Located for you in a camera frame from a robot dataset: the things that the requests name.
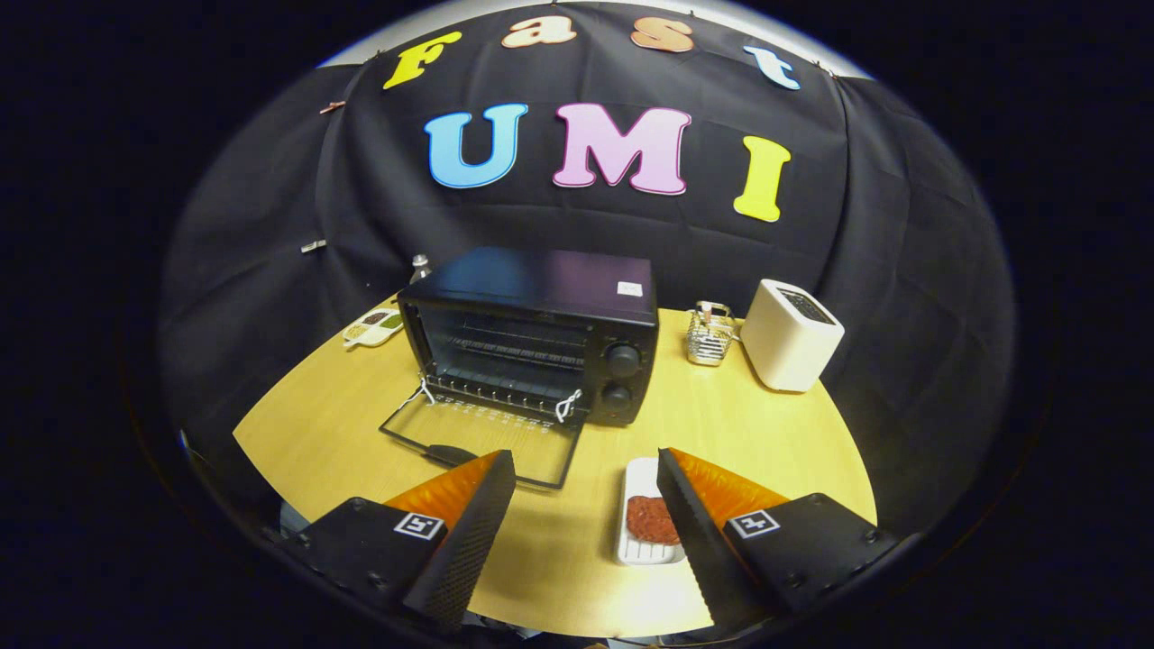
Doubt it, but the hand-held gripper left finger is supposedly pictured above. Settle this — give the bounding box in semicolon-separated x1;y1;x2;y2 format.
270;449;517;632

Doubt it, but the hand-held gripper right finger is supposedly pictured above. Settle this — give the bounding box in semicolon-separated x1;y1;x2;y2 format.
656;447;902;632

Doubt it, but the reddish-brown meat slice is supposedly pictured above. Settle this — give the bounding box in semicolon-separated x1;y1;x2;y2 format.
626;495;681;545

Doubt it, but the black toaster oven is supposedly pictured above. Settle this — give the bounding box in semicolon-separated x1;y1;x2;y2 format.
379;247;661;492

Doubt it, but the white ribbed food tray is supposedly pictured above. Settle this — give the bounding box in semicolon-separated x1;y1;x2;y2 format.
617;457;686;566

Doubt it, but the white bread toaster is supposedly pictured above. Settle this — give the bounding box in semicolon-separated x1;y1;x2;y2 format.
741;279;846;393

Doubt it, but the divided spice dish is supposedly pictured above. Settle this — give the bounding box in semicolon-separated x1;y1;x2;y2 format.
343;307;404;348

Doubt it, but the black backdrop cloth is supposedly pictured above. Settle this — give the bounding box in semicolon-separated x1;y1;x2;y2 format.
158;0;1015;533

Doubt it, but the small metal wire basket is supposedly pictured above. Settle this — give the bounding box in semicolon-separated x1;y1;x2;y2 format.
685;301;740;367

